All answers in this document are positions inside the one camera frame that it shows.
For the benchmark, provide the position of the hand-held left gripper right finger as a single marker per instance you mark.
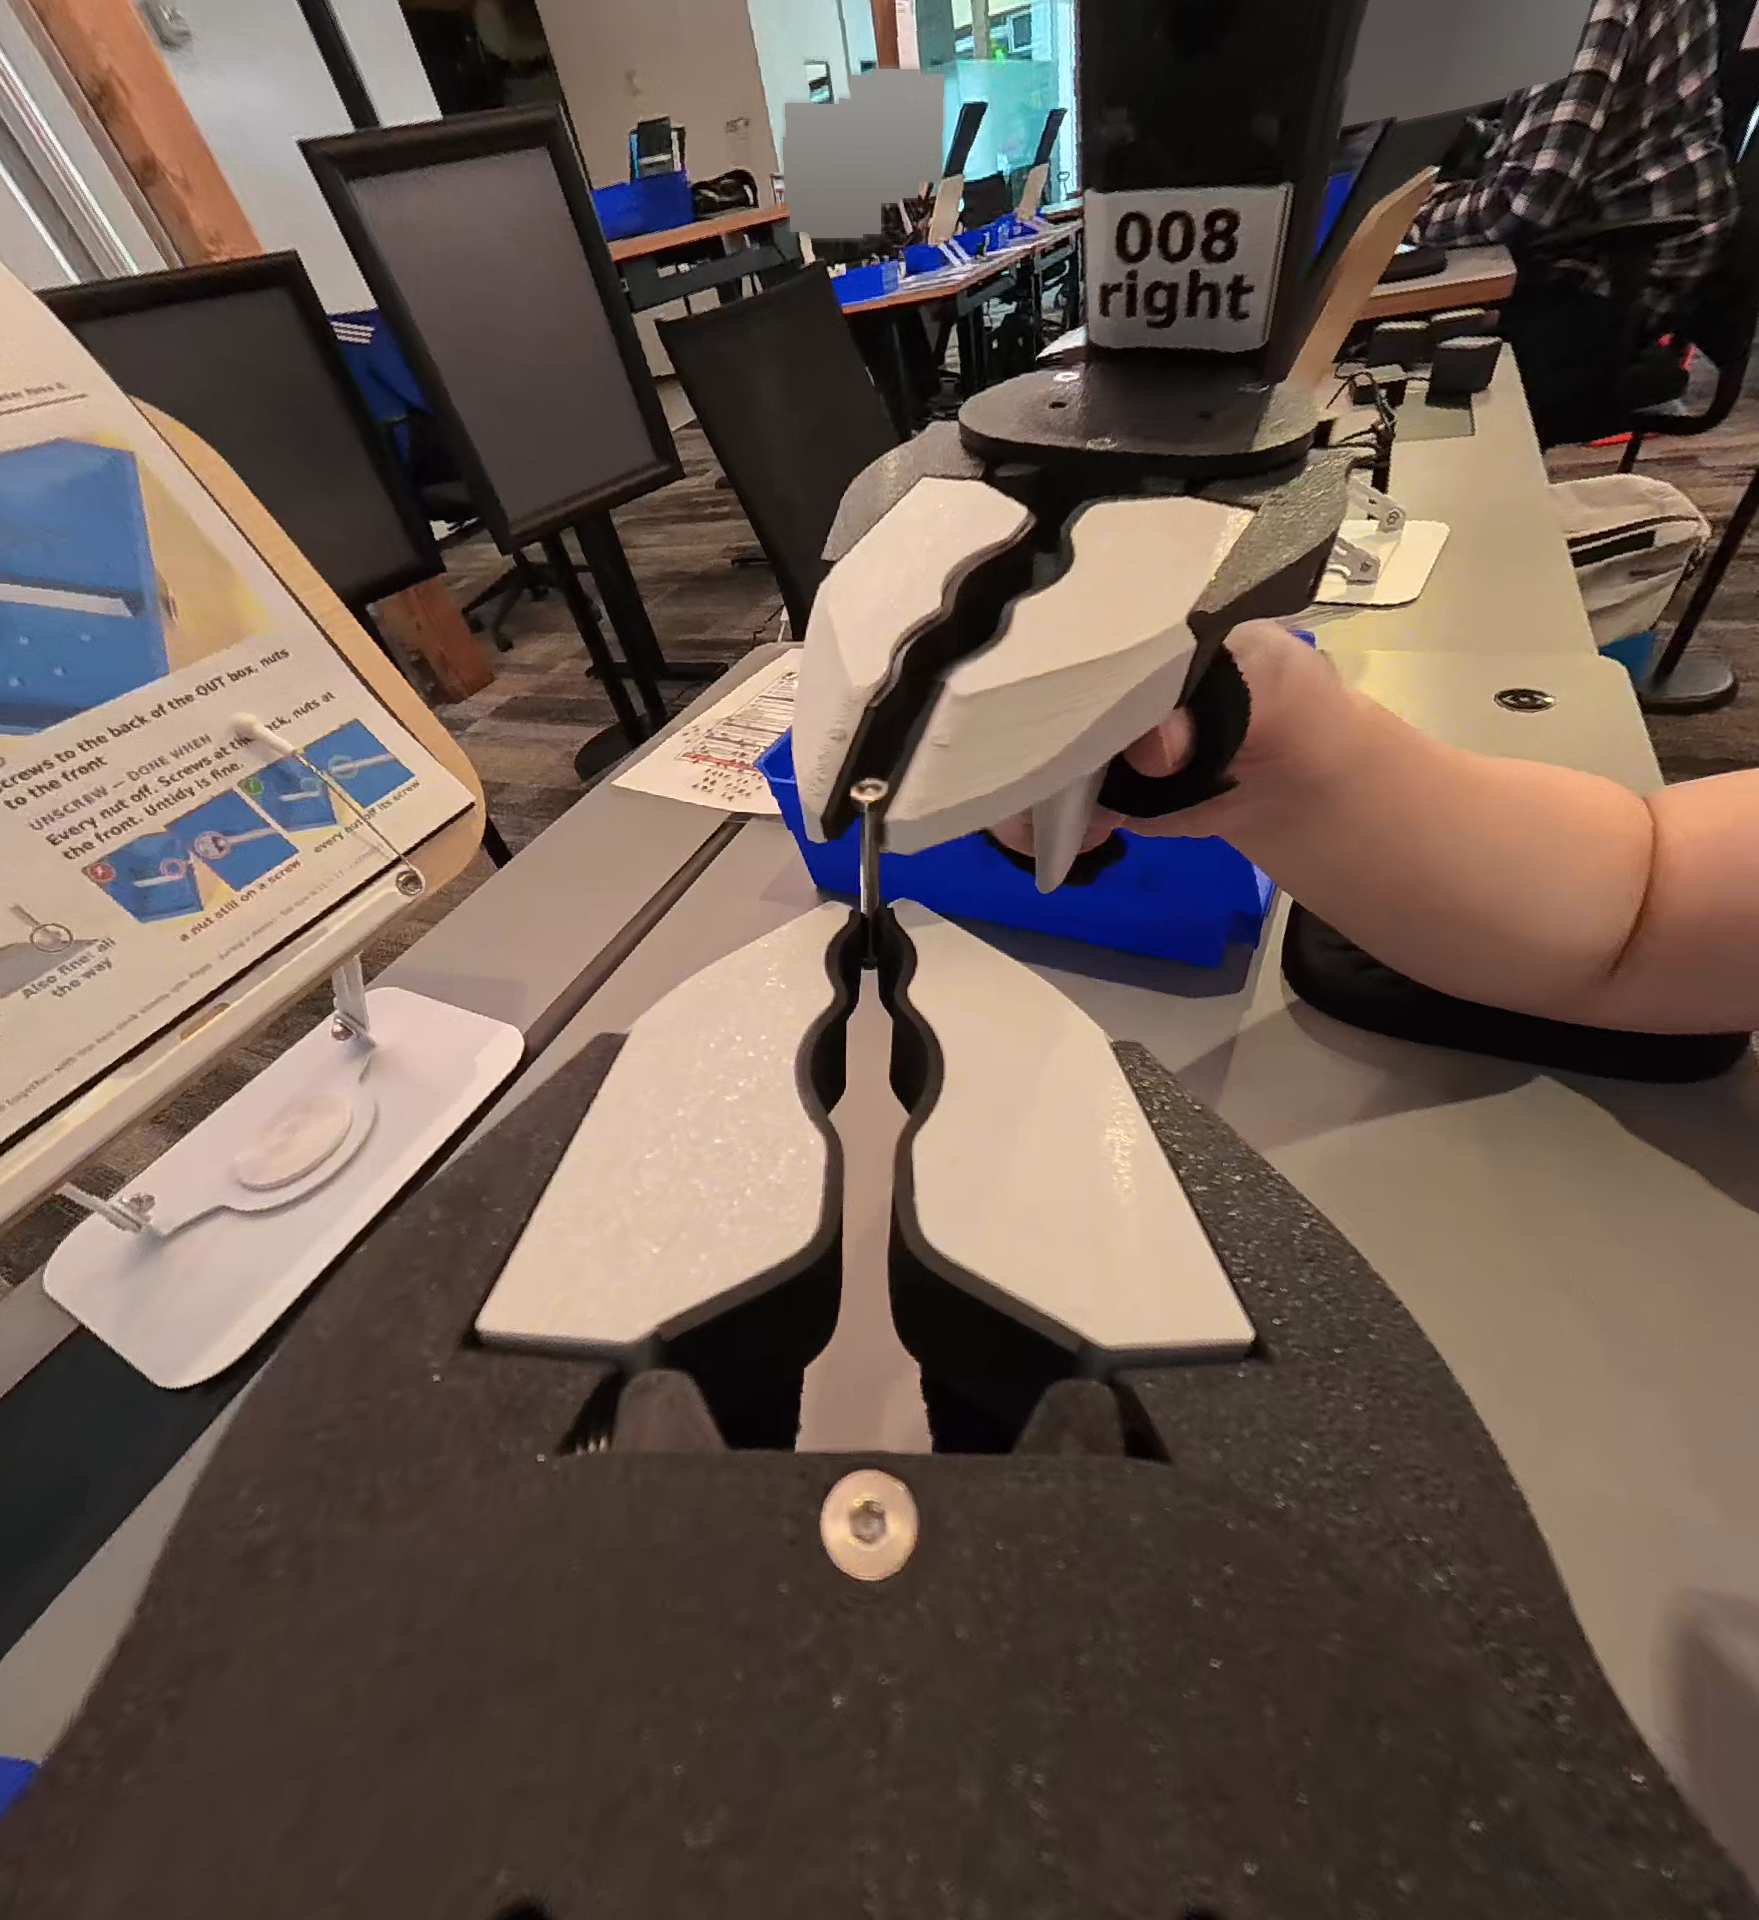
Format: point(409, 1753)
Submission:
point(1060, 1185)

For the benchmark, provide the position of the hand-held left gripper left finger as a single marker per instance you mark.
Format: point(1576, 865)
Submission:
point(671, 1171)

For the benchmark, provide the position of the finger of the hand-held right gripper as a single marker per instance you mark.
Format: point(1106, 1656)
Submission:
point(880, 601)
point(1090, 675)

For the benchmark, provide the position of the long metal bolt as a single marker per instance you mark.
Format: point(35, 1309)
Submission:
point(868, 871)

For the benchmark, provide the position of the person's right forearm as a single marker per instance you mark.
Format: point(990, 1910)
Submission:
point(1540, 885)

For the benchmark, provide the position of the person's right hand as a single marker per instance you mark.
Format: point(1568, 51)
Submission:
point(1292, 750)

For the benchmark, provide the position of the printed paper sheet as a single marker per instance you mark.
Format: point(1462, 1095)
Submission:
point(715, 750)

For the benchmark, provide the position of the tilted display board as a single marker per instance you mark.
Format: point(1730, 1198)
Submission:
point(1368, 270)

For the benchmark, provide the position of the long office desk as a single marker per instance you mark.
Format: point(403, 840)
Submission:
point(940, 284)

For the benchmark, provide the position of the white document stand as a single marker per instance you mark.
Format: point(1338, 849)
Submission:
point(1390, 548)

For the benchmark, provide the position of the white stand base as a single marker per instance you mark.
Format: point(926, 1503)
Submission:
point(295, 1171)

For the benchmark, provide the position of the wooden office desk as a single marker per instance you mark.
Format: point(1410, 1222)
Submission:
point(701, 249)

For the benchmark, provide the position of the black framed board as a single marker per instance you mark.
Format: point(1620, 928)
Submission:
point(505, 315)
point(249, 420)

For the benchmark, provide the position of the white bag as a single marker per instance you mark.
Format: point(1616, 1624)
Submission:
point(1630, 554)

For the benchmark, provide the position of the black pole stand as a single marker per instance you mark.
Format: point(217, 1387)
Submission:
point(1690, 682)

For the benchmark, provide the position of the printed instruction sheet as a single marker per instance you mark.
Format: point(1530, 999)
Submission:
point(145, 750)

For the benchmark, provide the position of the wooden post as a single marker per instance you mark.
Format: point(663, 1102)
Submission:
point(145, 151)

